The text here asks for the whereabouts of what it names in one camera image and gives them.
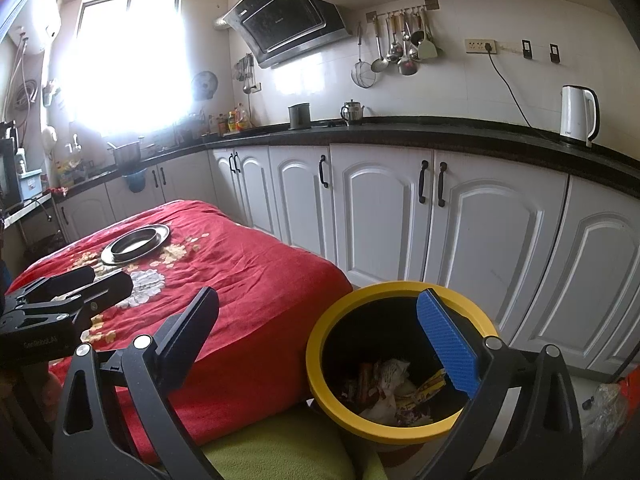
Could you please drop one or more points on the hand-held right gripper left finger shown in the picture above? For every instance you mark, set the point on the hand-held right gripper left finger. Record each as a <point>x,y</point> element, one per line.
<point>185,330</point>

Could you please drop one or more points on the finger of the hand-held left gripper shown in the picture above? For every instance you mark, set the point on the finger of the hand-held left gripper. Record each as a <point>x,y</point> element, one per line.
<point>110,290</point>
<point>60,282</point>

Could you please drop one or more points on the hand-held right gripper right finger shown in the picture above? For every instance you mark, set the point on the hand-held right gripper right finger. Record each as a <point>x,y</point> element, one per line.
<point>450,340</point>

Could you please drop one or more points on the pale wrapper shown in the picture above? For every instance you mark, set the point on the pale wrapper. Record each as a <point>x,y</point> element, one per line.
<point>395,380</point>

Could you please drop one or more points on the purple candy wrapper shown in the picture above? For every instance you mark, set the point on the purple candy wrapper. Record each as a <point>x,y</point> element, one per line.
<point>412,415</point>

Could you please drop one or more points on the snack bar wrapper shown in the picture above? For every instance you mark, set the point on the snack bar wrapper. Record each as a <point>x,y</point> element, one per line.
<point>364,380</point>

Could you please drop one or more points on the yellow rimmed black bin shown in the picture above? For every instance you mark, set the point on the yellow rimmed black bin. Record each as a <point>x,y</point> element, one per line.
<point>390,430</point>

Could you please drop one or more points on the metal bowl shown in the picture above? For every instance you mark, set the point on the metal bowl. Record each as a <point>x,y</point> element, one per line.
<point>132,247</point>

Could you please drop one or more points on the metal plate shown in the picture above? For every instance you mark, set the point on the metal plate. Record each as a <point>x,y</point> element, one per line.
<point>162,235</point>

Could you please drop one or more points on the red floral blanket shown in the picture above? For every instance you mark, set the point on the red floral blanket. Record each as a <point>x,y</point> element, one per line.
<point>250,285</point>

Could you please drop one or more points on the pale blue box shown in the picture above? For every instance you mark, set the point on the pale blue box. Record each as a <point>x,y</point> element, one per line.
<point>31,184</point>

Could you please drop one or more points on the blue hanging basket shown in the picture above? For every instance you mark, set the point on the blue hanging basket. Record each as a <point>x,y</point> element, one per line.
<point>135,181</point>

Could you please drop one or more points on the black microwave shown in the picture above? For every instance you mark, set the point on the black microwave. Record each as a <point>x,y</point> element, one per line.
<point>9,175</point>

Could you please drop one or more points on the steel stockpot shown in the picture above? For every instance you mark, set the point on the steel stockpot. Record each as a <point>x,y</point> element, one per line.
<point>127,155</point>

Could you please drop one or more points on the faucet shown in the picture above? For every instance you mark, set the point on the faucet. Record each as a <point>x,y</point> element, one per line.
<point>74,145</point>

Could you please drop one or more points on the green cloth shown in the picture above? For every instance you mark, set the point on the green cloth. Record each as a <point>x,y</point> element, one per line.
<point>280,445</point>

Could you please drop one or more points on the white lower cabinets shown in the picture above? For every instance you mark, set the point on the white lower cabinets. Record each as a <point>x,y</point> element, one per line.
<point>375,210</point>

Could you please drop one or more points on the clear plastic bag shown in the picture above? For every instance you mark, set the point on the clear plastic bag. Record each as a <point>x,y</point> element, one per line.
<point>607,405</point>

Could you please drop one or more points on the group of condiment bottles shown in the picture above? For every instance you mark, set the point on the group of condiment bottles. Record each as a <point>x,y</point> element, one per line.
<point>232,121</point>

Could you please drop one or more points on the black kitchen countertop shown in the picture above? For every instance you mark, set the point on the black kitchen countertop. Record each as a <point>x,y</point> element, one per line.
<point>400,132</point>

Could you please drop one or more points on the small fan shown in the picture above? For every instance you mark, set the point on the small fan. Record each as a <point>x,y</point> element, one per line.
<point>205,85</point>

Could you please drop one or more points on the window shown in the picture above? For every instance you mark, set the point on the window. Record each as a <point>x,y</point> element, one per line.
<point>130,60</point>

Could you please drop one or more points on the black canister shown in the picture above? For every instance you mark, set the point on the black canister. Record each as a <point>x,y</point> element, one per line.
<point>300,116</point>

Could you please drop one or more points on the steel teapot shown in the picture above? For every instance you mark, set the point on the steel teapot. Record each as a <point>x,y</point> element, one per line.
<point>352,112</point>

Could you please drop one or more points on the small hanging tool rack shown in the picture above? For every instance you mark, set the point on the small hanging tool rack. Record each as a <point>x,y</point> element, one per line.
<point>246,72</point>

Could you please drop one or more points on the white electric kettle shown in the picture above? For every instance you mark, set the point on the white electric kettle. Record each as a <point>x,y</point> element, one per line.
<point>575,115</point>

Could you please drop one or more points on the white water heater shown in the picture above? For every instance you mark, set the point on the white water heater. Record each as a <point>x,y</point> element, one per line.
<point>30,25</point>

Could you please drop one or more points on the mesh strainer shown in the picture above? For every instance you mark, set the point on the mesh strainer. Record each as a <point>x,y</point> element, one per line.
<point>363,76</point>

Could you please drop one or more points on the row of hanging utensils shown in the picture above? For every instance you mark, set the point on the row of hanging utensils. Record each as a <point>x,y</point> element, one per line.
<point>407,55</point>

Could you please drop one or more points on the black range hood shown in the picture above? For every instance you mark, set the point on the black range hood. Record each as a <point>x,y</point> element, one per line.
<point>285,20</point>

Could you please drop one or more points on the wall socket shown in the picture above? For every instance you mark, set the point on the wall socket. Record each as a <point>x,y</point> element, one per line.
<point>480,46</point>

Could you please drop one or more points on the utensil rail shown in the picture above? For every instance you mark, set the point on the utensil rail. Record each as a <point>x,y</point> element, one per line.
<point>431,4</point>

